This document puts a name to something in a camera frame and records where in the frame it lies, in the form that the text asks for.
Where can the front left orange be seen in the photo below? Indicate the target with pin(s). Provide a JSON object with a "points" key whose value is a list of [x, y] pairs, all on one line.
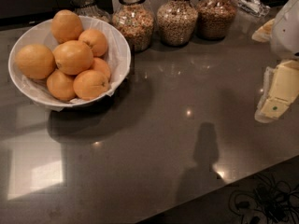
{"points": [[60, 85]]}

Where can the clear plastic bag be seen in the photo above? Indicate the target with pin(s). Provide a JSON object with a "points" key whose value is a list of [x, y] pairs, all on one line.
{"points": [[253, 7]]}

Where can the top back orange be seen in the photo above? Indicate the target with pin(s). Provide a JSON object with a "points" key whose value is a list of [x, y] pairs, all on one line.
{"points": [[66, 25]]}

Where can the glass jar brown grains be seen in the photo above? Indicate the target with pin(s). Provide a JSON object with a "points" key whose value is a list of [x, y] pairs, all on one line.
{"points": [[215, 17]]}

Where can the centre top orange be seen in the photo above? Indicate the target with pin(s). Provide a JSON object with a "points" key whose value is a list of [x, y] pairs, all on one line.
{"points": [[73, 57]]}

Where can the white bowl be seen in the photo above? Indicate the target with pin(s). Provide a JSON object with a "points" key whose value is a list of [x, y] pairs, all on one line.
{"points": [[28, 87]]}

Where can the right middle orange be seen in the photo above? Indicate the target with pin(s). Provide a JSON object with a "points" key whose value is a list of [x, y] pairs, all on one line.
{"points": [[101, 66]]}

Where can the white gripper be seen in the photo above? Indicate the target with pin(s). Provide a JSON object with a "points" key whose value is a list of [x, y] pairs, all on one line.
{"points": [[286, 32]]}

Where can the glass jar behind bowl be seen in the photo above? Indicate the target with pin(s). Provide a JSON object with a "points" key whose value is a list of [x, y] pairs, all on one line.
{"points": [[90, 9]]}

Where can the orange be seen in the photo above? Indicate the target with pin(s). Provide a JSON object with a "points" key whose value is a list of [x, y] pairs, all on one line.
{"points": [[66, 25], [60, 85], [35, 61], [90, 84], [96, 40], [101, 66], [73, 57]]}

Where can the glass jar mixed cereal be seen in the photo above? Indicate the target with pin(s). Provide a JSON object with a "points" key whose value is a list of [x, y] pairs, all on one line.
{"points": [[136, 23]]}

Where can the right back orange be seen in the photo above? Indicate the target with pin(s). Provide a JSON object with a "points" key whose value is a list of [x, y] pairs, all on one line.
{"points": [[96, 40]]}

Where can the glass jar pale grains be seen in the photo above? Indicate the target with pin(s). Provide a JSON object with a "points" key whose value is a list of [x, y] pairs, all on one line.
{"points": [[176, 21]]}

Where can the front right orange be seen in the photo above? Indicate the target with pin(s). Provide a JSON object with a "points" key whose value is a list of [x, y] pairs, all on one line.
{"points": [[90, 84]]}

